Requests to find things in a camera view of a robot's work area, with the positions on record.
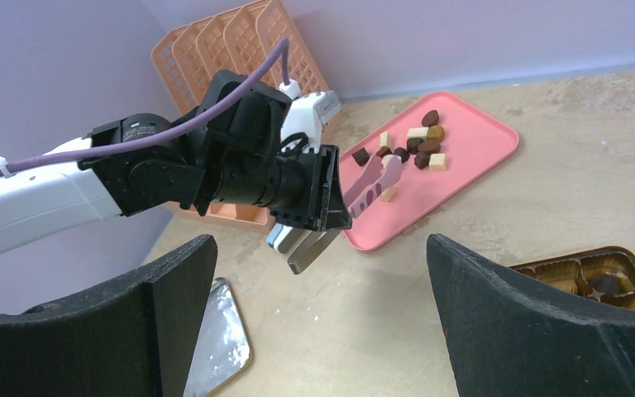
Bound pink plastic tray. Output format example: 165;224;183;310
339;91;519;251

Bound gold chocolate box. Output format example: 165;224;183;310
511;246;635;311

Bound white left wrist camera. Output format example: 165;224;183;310
279;79;341;156

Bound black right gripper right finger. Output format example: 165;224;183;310
426;234;635;396

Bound grey blue stapler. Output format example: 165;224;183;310
266;223;301;254

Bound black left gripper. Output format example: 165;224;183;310
208;145;352;275

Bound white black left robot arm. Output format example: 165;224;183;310
0;70;352;254

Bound silver foil tray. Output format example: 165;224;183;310
184;277;253;396

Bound pink tongs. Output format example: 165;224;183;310
343;155;403;219

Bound orange plastic file organizer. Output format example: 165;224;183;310
152;1;329;232

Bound dark chocolate piece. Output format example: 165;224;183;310
421;109;440;127
351;147;370;167

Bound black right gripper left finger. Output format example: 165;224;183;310
0;235;218;396

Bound dark chocolate piece top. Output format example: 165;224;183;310
421;109;440;127

